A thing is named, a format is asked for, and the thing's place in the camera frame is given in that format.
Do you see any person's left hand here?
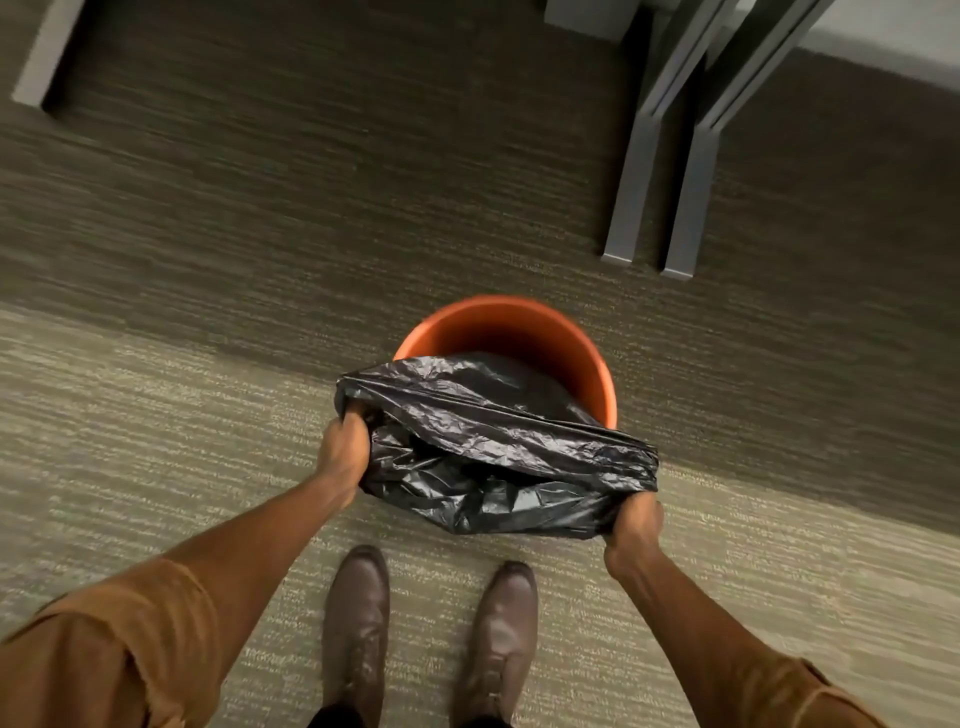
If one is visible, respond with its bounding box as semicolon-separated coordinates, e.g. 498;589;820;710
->
315;401;389;511

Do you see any person's right hand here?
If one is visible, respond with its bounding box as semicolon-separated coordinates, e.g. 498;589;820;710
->
603;491;666;582

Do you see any black plastic trash bag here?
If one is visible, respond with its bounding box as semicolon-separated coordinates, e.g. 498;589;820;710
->
334;352;660;541

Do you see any person's left forearm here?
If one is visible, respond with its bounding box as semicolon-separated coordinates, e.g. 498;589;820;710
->
161;474;355;680

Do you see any person's right forearm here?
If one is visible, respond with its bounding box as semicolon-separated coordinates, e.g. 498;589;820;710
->
611;541;815;728

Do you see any orange round waste bin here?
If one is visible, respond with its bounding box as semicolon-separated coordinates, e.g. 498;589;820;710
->
393;295;618;430

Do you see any brown leather right shoe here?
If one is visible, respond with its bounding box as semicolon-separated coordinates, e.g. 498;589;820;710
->
452;561;540;728

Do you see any brown leather shoe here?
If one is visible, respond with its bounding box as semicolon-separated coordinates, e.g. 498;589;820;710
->
452;561;540;728
321;545;391;728

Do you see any brown leather left shoe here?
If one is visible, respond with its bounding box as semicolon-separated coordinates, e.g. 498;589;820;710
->
321;545;391;728

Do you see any brown right sleeve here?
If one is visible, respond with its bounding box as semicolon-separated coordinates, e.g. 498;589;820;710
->
765;658;894;728

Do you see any brown sleeve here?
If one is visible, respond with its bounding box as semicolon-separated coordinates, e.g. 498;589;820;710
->
765;658;894;728
0;556;220;728

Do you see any brown left sleeve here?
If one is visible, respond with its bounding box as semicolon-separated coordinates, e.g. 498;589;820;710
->
0;556;220;728

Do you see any grey metal table leg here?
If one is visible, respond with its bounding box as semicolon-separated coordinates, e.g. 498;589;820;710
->
660;0;835;281
600;0;740;267
10;0;90;110

